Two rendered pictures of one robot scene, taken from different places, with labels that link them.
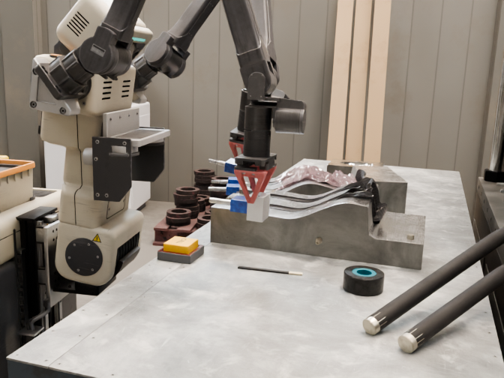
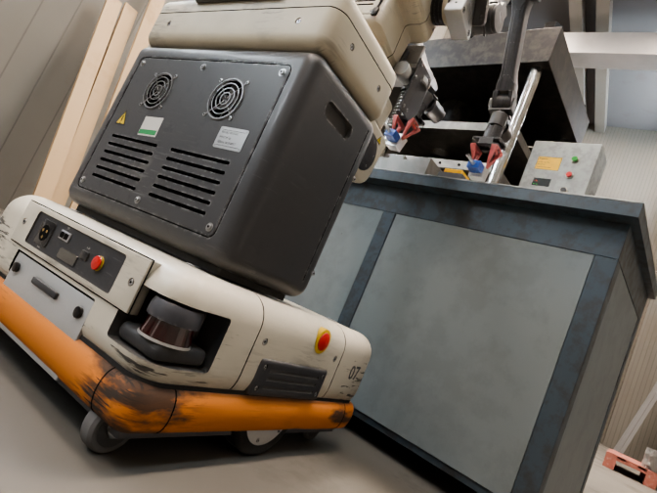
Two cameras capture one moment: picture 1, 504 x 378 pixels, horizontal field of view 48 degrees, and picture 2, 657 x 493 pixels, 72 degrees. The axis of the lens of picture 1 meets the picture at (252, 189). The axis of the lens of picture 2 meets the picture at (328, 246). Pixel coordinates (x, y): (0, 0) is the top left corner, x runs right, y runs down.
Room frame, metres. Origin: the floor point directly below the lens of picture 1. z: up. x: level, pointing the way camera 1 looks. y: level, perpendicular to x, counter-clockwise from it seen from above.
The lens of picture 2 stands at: (0.89, 1.48, 0.31)
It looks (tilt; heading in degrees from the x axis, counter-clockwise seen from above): 7 degrees up; 295
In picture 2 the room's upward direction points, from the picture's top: 23 degrees clockwise
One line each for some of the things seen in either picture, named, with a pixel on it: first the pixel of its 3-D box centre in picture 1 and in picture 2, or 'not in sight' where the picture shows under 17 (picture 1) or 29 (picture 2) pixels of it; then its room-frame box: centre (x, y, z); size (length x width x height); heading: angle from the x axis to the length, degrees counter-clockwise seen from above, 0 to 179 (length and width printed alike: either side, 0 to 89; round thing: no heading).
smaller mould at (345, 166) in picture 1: (355, 172); not in sight; (2.15, -0.40, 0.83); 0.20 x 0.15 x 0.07; 73
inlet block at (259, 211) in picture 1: (237, 203); (474, 164); (1.20, 0.03, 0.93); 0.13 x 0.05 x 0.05; 73
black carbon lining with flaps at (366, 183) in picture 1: (317, 193); not in sight; (1.39, -0.17, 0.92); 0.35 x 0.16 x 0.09; 73
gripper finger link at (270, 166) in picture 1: (256, 178); (480, 155); (1.20, -0.01, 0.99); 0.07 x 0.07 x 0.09; 73
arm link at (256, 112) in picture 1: (261, 118); (498, 122); (1.19, -0.01, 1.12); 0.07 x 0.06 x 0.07; 78
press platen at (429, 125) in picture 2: not in sight; (446, 154); (1.66, -1.25, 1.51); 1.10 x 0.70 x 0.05; 163
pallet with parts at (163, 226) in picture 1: (221, 203); not in sight; (4.15, 0.23, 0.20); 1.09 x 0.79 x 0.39; 170
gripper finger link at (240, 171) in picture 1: (253, 180); (487, 156); (1.18, 0.00, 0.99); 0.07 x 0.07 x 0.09; 73
